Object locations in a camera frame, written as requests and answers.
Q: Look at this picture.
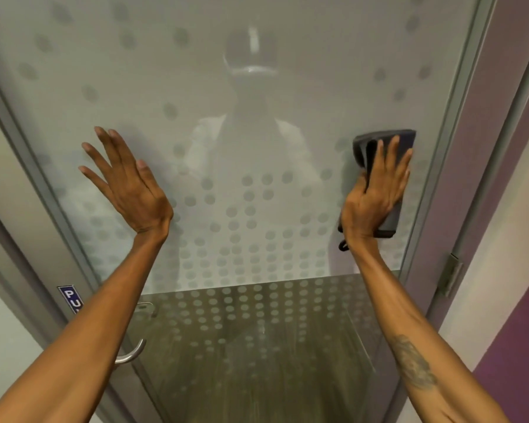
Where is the person's right forearm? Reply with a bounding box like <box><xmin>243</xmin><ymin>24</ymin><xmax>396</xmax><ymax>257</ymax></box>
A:
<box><xmin>347</xmin><ymin>235</ymin><xmax>510</xmax><ymax>423</ymax></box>

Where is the frosted dotted glass door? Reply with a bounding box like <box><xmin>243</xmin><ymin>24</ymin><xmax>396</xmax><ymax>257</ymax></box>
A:
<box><xmin>0</xmin><ymin>0</ymin><xmax>500</xmax><ymax>423</ymax></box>

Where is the blue door sign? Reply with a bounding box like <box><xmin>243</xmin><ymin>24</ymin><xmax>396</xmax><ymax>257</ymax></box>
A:
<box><xmin>57</xmin><ymin>285</ymin><xmax>87</xmax><ymax>316</ymax></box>

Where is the dark grey cloth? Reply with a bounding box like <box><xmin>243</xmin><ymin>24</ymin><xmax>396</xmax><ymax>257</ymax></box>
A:
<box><xmin>338</xmin><ymin>129</ymin><xmax>418</xmax><ymax>253</ymax></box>

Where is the grey metal door frame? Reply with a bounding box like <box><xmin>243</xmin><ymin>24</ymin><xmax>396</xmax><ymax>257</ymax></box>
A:
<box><xmin>381</xmin><ymin>0</ymin><xmax>529</xmax><ymax>423</ymax></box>

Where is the silver metal door hinge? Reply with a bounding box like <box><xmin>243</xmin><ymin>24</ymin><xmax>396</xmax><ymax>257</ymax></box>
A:
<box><xmin>436</xmin><ymin>253</ymin><xmax>465</xmax><ymax>298</ymax></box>

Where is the person's right hand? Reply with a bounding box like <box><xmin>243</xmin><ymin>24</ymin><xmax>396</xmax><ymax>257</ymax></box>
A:
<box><xmin>340</xmin><ymin>135</ymin><xmax>414</xmax><ymax>241</ymax></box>

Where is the person's left forearm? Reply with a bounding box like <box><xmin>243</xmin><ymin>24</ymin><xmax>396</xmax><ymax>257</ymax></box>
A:
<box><xmin>0</xmin><ymin>228</ymin><xmax>173</xmax><ymax>423</ymax></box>

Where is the person's left hand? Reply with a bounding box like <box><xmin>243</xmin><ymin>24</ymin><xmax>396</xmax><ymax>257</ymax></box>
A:
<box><xmin>78</xmin><ymin>126</ymin><xmax>174</xmax><ymax>236</ymax></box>

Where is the silver metal door handle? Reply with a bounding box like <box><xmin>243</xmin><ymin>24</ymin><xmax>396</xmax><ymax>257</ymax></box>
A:
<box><xmin>114</xmin><ymin>301</ymin><xmax>159</xmax><ymax>366</ymax></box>

